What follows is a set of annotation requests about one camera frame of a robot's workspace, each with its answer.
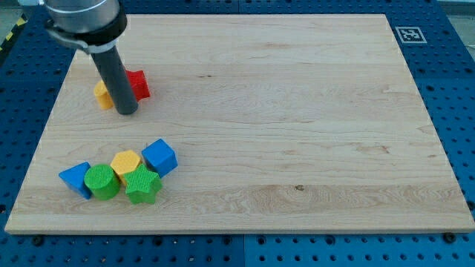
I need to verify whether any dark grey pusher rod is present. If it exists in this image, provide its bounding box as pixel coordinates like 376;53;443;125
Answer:
91;47;138;115

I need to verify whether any red star block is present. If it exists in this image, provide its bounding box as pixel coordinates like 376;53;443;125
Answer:
125;70;150;102

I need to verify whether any blue triangle block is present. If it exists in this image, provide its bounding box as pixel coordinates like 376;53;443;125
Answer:
59;162;92;200

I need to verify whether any blue cube block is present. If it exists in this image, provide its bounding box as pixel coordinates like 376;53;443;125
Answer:
142;139;177;178

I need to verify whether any green star block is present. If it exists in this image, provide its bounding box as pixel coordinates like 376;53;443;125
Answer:
124;164;163;205

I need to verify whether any white fiducial marker tag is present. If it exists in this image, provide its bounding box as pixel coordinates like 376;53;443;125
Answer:
396;26;427;44

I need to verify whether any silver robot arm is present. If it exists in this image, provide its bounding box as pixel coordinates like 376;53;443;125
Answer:
17;0;127;54

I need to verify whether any light wooden board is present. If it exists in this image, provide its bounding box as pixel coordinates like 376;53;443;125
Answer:
5;14;474;235

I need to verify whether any green cylinder block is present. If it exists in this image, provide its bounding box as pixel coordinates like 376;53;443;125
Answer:
84;164;120;200

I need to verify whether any yellow hexagon block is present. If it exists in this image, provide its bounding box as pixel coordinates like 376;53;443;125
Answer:
110;150;142;186

